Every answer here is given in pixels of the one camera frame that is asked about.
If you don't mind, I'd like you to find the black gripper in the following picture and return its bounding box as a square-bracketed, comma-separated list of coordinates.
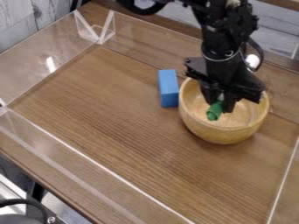
[184, 51, 265, 113]

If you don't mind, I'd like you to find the green dry erase marker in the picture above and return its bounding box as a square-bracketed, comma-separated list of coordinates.
[205, 94, 224, 122]

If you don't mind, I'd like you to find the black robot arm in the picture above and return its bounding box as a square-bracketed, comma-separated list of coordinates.
[116, 0, 265, 113]

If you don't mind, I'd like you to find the brown wooden bowl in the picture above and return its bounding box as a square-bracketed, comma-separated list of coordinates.
[179, 78, 269, 144]

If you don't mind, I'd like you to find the blue rectangular block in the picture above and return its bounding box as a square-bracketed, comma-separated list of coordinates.
[157, 70, 179, 108]

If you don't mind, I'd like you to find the clear acrylic corner bracket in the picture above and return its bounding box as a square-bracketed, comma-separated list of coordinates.
[73, 10, 116, 45]

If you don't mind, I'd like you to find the clear acrylic tray wall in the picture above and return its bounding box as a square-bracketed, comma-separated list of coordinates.
[0, 100, 195, 224]

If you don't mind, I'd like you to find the black metal table frame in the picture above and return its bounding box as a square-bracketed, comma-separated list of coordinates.
[0, 154, 68, 224]

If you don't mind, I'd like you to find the black cable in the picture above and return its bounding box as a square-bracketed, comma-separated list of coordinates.
[0, 198, 50, 224]

